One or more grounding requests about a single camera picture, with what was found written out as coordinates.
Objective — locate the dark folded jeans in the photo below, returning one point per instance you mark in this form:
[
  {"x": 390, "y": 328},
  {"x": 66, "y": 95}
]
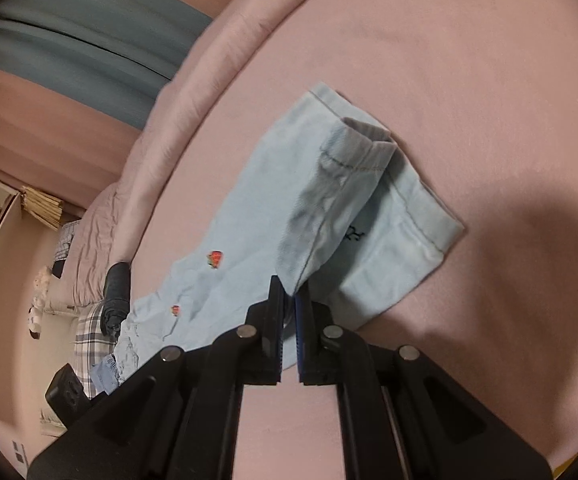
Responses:
[{"x": 116, "y": 295}]

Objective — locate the pink duvet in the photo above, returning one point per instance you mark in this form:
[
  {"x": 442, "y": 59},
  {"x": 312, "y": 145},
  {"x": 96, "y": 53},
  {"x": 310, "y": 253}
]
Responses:
[{"x": 179, "y": 125}]

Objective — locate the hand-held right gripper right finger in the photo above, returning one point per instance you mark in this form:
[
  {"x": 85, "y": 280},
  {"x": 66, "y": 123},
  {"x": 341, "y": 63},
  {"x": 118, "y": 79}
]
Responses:
[{"x": 300, "y": 345}]

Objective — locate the small plaid cloth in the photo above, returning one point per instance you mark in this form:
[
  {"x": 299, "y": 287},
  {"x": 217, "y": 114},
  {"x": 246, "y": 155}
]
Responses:
[{"x": 66, "y": 242}]

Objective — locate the white plush toy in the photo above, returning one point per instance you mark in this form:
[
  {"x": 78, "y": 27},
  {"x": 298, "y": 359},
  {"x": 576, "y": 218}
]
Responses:
[{"x": 38, "y": 300}]

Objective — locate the light blue denim pants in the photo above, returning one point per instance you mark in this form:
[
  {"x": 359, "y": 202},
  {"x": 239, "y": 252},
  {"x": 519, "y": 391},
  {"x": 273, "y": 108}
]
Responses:
[{"x": 249, "y": 220}]

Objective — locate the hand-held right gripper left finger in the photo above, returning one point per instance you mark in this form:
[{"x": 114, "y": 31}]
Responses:
[{"x": 279, "y": 345}]

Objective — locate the pink curtain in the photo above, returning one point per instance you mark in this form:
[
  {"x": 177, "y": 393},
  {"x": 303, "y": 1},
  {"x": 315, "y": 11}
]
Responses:
[{"x": 44, "y": 135}]

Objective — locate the blue crumpled garment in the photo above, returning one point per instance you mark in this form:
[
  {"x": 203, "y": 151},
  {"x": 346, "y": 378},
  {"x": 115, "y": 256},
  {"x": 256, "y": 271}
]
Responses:
[{"x": 104, "y": 375}]

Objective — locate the pink bed sheet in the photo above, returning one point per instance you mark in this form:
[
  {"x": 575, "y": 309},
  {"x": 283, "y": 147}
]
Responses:
[{"x": 469, "y": 85}]

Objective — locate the plaid folded cloth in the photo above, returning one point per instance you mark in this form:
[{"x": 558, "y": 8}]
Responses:
[{"x": 89, "y": 345}]

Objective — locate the teal curtain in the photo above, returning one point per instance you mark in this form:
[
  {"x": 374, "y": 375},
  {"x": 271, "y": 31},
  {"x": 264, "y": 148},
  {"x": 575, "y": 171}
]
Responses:
[{"x": 84, "y": 50}]

